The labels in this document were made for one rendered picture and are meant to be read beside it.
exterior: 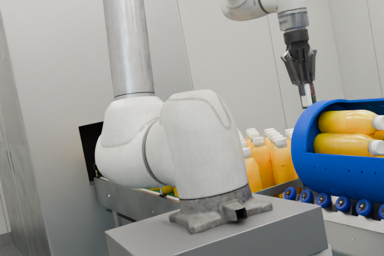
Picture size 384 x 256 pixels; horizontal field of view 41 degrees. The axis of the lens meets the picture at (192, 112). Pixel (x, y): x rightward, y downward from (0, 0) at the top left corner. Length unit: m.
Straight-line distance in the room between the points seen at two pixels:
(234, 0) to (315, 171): 0.58
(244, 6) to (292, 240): 0.85
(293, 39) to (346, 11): 5.25
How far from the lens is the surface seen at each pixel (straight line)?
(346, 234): 1.47
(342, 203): 1.46
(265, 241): 0.98
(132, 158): 1.14
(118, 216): 2.91
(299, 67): 1.59
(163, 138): 1.06
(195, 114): 1.03
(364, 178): 1.33
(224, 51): 6.20
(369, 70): 6.63
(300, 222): 1.01
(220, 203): 1.04
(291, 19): 1.57
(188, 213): 1.07
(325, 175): 1.43
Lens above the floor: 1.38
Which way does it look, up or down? 4 degrees down
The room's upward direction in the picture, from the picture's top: 11 degrees counter-clockwise
